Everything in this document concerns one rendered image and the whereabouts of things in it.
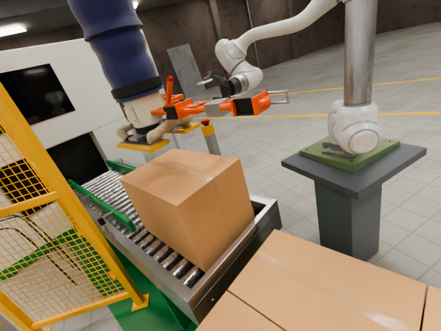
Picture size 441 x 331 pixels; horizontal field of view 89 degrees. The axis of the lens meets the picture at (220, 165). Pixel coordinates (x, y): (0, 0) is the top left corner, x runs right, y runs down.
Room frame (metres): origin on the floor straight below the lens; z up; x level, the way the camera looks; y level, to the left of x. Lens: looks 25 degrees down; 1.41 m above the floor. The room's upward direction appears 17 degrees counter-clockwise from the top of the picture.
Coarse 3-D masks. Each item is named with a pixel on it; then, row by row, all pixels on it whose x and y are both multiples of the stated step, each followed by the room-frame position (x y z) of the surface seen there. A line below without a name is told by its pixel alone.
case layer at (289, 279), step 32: (256, 256) 0.76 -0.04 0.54; (288, 256) 0.71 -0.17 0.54; (320, 256) 0.66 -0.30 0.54; (256, 288) 0.61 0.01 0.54; (288, 288) 0.57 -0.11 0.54; (320, 288) 0.53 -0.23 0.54; (352, 288) 0.50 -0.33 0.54; (384, 288) 0.47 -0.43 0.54; (416, 288) 0.44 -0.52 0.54; (224, 320) 0.52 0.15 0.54; (256, 320) 0.49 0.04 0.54; (288, 320) 0.46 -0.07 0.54; (320, 320) 0.43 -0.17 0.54; (352, 320) 0.40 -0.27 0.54; (384, 320) 0.38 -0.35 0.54; (416, 320) 0.35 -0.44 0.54
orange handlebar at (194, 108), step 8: (176, 96) 1.33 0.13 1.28; (192, 104) 0.83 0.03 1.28; (200, 104) 0.84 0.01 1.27; (224, 104) 0.70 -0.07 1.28; (264, 104) 0.60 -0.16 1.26; (152, 112) 1.01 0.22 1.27; (160, 112) 0.97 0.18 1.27; (184, 112) 0.85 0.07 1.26; (192, 112) 0.82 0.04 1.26; (200, 112) 0.82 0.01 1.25
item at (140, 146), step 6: (144, 138) 0.98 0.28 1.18; (120, 144) 1.10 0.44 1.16; (126, 144) 1.06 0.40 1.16; (132, 144) 1.03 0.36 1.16; (138, 144) 0.98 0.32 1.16; (144, 144) 0.95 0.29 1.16; (150, 144) 0.92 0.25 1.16; (156, 144) 0.91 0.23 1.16; (162, 144) 0.92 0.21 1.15; (138, 150) 0.97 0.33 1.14; (144, 150) 0.92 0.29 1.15; (150, 150) 0.89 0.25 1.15
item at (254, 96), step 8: (240, 96) 0.67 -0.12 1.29; (248, 96) 0.63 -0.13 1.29; (256, 96) 0.61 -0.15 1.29; (264, 96) 0.63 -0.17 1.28; (232, 104) 0.65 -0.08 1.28; (240, 104) 0.64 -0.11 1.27; (248, 104) 0.62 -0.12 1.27; (256, 104) 0.60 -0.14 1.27; (232, 112) 0.66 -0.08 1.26; (240, 112) 0.65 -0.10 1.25; (248, 112) 0.63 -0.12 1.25; (256, 112) 0.60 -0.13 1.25
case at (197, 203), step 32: (160, 160) 1.30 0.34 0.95; (192, 160) 1.14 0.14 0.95; (224, 160) 1.02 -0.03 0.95; (128, 192) 1.18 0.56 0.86; (160, 192) 0.89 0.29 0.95; (192, 192) 0.81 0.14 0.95; (224, 192) 0.90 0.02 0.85; (160, 224) 0.96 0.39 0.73; (192, 224) 0.77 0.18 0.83; (224, 224) 0.86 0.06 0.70; (192, 256) 0.80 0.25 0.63
